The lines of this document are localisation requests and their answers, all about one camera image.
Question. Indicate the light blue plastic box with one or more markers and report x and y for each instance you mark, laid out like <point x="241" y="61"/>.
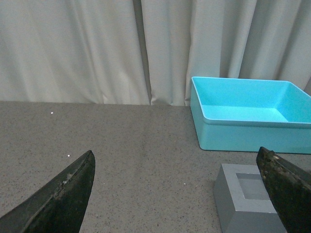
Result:
<point x="244" y="114"/>

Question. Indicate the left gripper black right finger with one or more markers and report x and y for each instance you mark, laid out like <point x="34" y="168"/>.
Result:
<point x="289" y="190"/>

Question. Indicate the white pleated curtain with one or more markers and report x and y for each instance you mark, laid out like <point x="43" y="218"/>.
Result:
<point x="147" y="51"/>

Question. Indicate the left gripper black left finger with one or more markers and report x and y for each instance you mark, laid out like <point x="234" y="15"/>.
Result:
<point x="59" y="206"/>

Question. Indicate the gray block with square recess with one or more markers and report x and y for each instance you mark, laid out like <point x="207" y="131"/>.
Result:
<point x="242" y="202"/>

